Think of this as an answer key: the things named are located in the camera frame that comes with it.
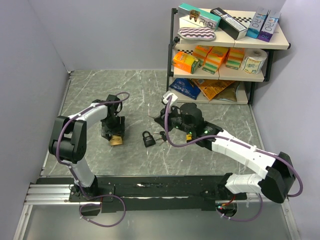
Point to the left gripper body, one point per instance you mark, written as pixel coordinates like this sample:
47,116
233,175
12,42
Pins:
114,125

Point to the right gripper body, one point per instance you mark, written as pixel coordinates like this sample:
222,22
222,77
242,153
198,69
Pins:
177,120

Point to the brass padlock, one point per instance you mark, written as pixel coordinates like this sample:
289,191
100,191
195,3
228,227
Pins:
116,140

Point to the yellow padlock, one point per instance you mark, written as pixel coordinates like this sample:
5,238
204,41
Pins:
189,138

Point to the black padlock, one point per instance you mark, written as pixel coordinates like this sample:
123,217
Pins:
148,139

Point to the black keys bunch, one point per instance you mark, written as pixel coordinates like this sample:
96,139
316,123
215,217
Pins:
161,136

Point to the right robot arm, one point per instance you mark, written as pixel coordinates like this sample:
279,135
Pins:
273,174

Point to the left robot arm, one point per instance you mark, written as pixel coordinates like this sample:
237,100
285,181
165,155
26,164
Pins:
68,141

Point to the blue snack bag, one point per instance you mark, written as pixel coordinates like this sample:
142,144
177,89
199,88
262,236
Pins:
185,87

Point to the orange snack bag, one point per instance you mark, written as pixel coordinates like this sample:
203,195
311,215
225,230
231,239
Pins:
211,87

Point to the orange carton box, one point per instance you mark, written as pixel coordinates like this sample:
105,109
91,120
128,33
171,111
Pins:
186,62

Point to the brown snack bag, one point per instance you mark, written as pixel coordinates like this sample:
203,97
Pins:
229,93

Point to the left sponge pack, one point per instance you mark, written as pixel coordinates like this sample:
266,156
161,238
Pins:
201,52

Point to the sponge pack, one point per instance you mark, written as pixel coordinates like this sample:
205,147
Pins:
201,52
215,58
235,57

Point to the black and beige shelf rack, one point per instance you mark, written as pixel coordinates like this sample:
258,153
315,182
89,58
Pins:
248,81

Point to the middle sponge pack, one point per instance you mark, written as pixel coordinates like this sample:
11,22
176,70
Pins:
215,58

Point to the right sponge pack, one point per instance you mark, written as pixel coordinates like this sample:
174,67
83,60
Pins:
235,57

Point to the pink striped sleep mask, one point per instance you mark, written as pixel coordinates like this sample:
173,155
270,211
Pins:
200,33

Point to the toilet paper roll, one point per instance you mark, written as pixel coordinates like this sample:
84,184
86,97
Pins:
253,60

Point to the teal toothpaste box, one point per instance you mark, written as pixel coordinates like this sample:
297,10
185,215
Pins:
198,17

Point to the black and white box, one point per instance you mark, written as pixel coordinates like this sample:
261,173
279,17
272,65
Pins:
230,25

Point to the blue toothpaste box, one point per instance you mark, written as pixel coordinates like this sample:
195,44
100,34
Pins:
257,22

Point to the purple toothpaste box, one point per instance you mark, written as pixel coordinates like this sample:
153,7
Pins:
269,26

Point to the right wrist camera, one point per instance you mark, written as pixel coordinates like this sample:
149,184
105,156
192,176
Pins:
169,98

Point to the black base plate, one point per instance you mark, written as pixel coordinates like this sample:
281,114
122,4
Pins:
167,192

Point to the aluminium rail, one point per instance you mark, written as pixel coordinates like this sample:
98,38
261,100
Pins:
49,195

